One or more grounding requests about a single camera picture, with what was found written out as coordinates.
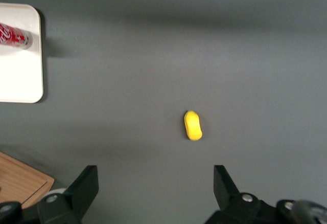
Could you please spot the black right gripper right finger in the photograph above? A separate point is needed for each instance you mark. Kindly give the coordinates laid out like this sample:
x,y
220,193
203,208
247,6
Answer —
x,y
237,206

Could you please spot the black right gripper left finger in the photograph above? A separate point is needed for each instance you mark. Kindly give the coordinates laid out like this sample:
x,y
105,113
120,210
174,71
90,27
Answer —
x,y
74,201

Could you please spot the red coke bottle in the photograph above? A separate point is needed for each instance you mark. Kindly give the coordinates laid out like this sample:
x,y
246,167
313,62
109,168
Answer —
x,y
12,36

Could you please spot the beige rectangular tray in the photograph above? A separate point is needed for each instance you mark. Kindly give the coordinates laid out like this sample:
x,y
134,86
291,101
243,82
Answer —
x,y
20,75

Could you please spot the wooden drawer cabinet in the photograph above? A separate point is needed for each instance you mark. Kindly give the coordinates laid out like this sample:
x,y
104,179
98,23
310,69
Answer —
x,y
20,178

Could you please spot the yellow lemon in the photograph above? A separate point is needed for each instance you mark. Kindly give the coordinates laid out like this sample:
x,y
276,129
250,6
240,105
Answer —
x,y
193,125

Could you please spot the dark grey table mat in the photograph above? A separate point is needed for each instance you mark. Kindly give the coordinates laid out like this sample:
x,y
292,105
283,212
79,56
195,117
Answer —
x,y
127,80

